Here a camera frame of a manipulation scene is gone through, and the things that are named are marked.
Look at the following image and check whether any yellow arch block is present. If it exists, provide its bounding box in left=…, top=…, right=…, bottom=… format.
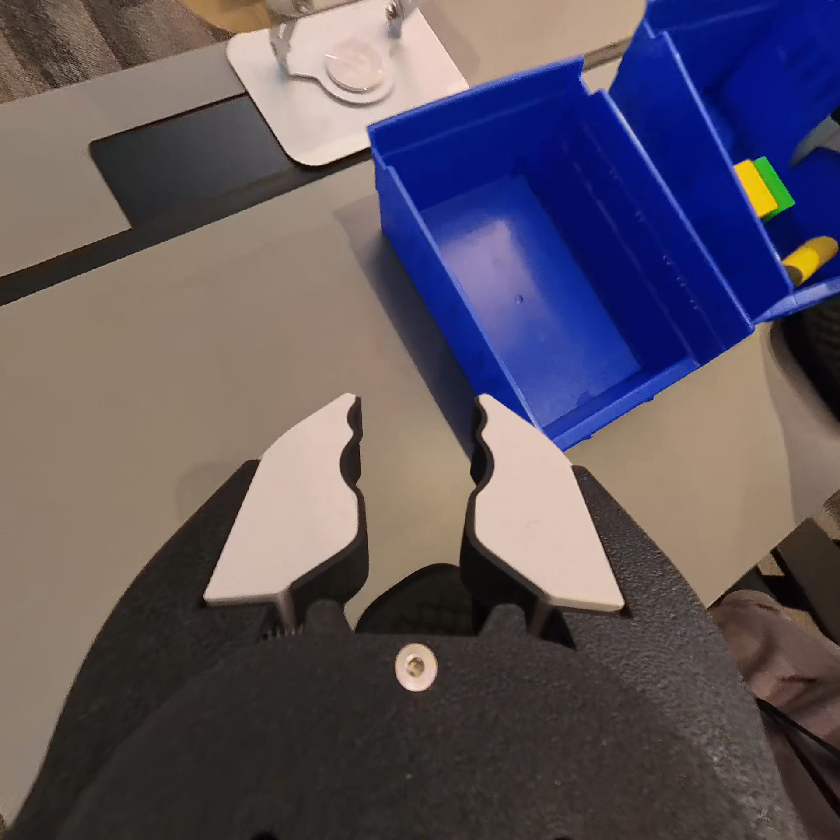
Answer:
left=733, top=158, right=778, bottom=217

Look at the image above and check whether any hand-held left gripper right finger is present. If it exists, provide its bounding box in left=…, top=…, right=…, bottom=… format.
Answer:
left=460, top=394, right=627, bottom=615

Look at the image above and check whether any wooden document stand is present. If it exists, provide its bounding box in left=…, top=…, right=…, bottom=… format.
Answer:
left=226, top=0, right=469, bottom=168

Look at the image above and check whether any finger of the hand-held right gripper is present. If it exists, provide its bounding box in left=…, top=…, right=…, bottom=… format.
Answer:
left=792, top=116, right=840, bottom=169

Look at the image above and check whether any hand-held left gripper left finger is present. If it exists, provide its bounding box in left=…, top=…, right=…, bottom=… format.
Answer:
left=204, top=394, right=368, bottom=609

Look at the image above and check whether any yellow cylinder block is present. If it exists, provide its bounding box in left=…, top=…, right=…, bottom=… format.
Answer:
left=784, top=237, right=840, bottom=283

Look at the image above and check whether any blue plastic bin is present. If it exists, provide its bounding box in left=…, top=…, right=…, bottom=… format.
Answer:
left=608, top=0, right=840, bottom=326
left=367, top=57, right=758, bottom=451

